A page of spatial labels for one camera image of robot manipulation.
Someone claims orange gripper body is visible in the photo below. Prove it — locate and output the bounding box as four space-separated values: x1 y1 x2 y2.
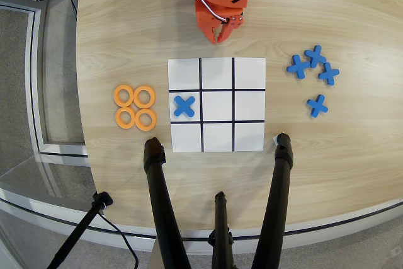
195 0 245 33

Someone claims orange foam ring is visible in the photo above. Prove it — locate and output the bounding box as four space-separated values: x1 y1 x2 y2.
134 108 158 132
113 84 136 108
133 85 157 108
115 106 137 130

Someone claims black stand cable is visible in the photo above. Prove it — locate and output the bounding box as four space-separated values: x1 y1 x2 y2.
96 211 140 269

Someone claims grey metal glass frame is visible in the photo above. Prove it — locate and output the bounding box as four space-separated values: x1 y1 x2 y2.
0 0 89 158

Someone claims thin black tripod leg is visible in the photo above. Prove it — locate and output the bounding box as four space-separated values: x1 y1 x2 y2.
207 190 236 269

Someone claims white tic-tac-toe grid paper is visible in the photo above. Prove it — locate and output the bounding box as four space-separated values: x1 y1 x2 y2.
167 57 267 153

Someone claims blue foam cross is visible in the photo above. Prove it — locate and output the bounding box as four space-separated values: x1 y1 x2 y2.
173 94 196 118
286 54 311 80
304 44 327 69
307 93 329 119
317 62 341 87

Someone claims thick black tripod leg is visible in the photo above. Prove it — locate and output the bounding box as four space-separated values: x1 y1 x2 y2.
251 132 295 269
143 137 193 269

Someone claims slim black stand pole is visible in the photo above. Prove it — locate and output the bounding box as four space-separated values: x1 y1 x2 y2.
46 191 114 269

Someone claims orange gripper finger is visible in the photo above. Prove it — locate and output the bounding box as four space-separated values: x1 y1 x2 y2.
198 26 220 45
217 14 244 44

